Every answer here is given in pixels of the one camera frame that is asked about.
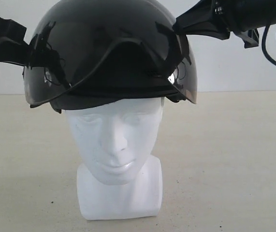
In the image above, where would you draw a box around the black helmet with tinted visor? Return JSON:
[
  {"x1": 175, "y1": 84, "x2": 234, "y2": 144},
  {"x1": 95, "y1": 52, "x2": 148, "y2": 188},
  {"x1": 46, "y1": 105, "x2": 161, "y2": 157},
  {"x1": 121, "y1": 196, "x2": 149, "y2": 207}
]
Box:
[{"x1": 23, "y1": 0, "x2": 197, "y2": 112}]

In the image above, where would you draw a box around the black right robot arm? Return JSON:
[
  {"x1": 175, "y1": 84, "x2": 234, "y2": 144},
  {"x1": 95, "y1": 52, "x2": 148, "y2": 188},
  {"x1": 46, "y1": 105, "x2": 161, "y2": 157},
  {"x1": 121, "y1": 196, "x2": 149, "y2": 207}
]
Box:
[{"x1": 174, "y1": 0, "x2": 276, "y2": 48}]

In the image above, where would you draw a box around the white mannequin head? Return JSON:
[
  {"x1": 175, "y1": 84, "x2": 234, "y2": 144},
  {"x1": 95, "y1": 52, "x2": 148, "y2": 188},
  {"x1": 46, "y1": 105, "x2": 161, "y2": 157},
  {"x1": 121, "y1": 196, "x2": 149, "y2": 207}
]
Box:
[{"x1": 65, "y1": 97, "x2": 164, "y2": 220}]

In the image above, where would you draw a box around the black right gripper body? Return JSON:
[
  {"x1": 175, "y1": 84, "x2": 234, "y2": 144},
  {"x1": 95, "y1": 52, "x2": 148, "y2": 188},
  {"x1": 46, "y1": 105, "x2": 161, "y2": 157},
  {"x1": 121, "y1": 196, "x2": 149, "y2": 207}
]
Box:
[{"x1": 215, "y1": 0, "x2": 259, "y2": 48}]

